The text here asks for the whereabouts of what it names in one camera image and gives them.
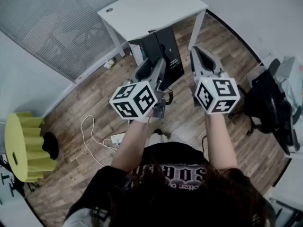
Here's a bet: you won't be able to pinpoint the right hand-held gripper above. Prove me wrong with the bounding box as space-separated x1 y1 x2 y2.
190 45 241 115

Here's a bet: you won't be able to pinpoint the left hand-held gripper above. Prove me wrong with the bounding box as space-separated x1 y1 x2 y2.
109 57 168 122

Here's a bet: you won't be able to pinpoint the black rectangular box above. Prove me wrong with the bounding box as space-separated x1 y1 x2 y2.
139 26 186 91

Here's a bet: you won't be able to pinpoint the person's right forearm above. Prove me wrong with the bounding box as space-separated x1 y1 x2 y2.
205 112 239 172

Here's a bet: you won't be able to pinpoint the person's left forearm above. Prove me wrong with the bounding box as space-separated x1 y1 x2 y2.
111 117 154 175

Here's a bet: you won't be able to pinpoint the black office chair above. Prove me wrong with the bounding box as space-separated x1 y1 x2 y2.
243 58 301 156

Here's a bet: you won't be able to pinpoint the small green and white packet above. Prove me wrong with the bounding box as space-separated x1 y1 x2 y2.
103 58 116 70

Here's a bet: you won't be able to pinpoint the person's white trousers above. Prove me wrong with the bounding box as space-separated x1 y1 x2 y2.
146 129 171 149

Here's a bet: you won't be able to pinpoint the white power strip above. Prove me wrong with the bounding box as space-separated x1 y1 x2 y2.
110 133 126 144

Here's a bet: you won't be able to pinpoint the person's black printed t-shirt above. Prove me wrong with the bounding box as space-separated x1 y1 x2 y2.
63 142 276 227

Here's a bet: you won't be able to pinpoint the black round object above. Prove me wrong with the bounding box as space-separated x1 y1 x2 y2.
42 131 60 160

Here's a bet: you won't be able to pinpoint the yellow-green folding stool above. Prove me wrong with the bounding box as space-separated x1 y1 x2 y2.
4 111 58 183

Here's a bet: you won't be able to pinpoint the black stand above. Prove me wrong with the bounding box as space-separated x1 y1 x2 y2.
0 157 24 198

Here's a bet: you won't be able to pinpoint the white cable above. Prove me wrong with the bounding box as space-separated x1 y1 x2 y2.
80 115 119 167

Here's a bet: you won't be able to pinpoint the thin black cable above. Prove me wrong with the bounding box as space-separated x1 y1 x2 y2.
201 130 209 156

